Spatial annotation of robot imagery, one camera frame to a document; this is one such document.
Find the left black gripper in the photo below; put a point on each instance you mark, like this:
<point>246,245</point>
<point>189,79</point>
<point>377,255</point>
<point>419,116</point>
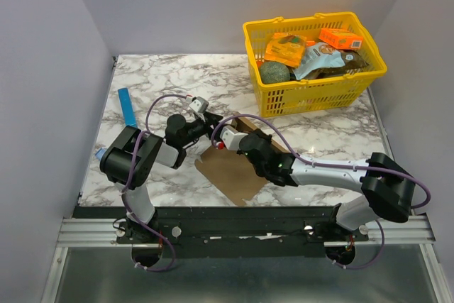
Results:
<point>210,119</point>

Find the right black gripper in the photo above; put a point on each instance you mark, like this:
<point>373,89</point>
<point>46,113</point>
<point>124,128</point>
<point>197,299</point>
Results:
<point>237,127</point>

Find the brown cardboard box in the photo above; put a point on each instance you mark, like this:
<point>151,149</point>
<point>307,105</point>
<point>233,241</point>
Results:
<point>232,174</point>

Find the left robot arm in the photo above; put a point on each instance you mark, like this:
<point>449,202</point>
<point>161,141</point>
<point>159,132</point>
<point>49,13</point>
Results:
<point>130,158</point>

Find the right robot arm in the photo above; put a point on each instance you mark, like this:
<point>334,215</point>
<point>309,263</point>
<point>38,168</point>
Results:
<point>385,188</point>

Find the orange carton box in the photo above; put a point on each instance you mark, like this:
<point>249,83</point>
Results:
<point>341,39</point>

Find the yellow plastic basket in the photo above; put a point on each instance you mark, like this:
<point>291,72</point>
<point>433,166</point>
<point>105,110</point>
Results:
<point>295,97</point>

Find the long blue bar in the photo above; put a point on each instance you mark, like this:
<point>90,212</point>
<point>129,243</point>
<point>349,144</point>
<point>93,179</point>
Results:
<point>127,107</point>

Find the green round melon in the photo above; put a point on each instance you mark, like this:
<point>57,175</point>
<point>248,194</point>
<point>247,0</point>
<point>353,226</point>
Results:
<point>272,72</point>

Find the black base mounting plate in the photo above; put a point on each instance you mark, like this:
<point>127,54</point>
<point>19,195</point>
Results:
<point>234,232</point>

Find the small blue block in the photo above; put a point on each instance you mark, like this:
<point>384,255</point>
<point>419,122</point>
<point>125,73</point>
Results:
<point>100,153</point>

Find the orange snack pouch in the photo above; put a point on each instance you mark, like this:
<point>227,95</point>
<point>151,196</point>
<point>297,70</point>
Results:
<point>286,48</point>

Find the light blue snack bag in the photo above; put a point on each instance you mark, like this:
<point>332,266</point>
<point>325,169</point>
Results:
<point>318,56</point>

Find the dark brown snack bag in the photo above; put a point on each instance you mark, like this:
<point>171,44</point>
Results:
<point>354,62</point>

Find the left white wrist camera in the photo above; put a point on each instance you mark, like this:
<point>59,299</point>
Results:
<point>198,105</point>

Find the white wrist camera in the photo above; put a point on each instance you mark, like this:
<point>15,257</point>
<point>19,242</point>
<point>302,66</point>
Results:
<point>198,105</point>
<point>231,138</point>

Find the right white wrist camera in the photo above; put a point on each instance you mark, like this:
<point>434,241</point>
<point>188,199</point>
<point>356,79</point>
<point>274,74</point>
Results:
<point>231,138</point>

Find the aluminium frame rail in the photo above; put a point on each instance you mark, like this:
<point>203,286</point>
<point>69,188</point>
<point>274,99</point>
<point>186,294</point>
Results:
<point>89,266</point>

